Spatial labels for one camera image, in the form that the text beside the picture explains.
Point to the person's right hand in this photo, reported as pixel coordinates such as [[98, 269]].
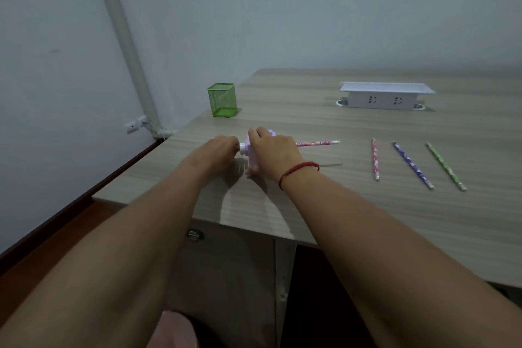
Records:
[[273, 154]]

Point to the person's left hand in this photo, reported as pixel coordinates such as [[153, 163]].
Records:
[[218, 152]]

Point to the person's right fingers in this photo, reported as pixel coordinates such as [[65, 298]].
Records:
[[256, 137]]

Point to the person's left fingers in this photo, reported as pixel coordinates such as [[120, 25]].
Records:
[[233, 147]]

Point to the purple pencil sharpener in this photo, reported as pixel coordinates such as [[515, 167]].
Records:
[[246, 150]]

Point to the person's left forearm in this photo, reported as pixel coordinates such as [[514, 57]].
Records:
[[102, 258]]

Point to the person's right forearm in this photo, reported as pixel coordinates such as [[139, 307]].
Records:
[[387, 258]]

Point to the green mesh pen holder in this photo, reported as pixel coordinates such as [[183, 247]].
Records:
[[222, 99]]

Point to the pink patterned pencil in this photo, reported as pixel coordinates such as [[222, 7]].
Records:
[[318, 143]]

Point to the white pipe clamp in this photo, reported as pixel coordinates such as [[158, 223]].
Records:
[[142, 125]]

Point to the metal cabinet lock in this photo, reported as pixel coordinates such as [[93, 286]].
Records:
[[195, 234]]

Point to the pink floral pencil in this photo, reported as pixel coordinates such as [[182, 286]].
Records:
[[375, 164]]

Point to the wooden desk cabinet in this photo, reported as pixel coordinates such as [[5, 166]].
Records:
[[232, 278]]

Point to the white desk socket box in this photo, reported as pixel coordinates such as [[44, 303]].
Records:
[[385, 95]]

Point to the purple patterned pencil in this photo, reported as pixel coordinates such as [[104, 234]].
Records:
[[412, 165]]

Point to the green patterned pencil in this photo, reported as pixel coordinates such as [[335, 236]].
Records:
[[445, 166]]

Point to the person's leg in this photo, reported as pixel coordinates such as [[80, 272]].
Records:
[[173, 329]]

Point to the white wall pipe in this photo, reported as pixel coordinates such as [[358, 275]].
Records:
[[126, 42]]

